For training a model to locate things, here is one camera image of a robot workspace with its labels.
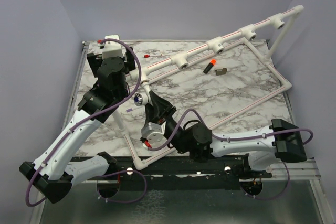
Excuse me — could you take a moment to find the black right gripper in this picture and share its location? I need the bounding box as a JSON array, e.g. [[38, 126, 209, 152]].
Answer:
[[143, 92, 190, 155]]

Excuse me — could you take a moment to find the white plastic water faucet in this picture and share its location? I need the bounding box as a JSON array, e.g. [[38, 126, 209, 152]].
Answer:
[[133, 81, 151, 106]]

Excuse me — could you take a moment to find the white pipe frame with fittings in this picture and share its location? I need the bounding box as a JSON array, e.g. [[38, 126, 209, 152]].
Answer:
[[112, 4, 305, 171]]

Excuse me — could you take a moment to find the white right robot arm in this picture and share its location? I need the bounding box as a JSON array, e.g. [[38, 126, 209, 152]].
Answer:
[[141, 91, 307, 177]]

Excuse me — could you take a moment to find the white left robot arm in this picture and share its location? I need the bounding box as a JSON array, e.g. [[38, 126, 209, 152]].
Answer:
[[19, 46, 140, 207]]

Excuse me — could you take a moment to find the white pen purple tip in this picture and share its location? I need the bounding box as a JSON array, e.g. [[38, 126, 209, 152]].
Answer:
[[126, 108, 139, 112]]

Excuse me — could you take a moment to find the red small marker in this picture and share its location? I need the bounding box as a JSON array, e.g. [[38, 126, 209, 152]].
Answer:
[[143, 54, 162, 58]]

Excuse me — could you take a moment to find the orange cap black highlighter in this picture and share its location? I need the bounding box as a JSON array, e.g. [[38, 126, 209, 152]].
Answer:
[[203, 59, 216, 74]]

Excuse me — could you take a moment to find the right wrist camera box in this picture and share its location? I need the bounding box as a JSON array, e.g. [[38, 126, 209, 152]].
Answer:
[[141, 122, 166, 148]]

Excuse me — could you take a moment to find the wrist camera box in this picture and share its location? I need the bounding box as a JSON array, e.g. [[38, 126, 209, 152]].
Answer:
[[141, 122, 166, 148], [97, 40, 123, 60]]

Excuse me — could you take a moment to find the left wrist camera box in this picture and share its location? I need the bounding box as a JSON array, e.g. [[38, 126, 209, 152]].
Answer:
[[97, 40, 123, 60]]

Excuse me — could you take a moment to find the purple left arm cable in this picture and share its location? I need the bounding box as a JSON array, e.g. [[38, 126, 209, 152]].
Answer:
[[25, 39, 148, 207]]

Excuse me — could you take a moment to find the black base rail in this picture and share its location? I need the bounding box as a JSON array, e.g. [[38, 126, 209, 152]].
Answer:
[[70, 154, 274, 192]]

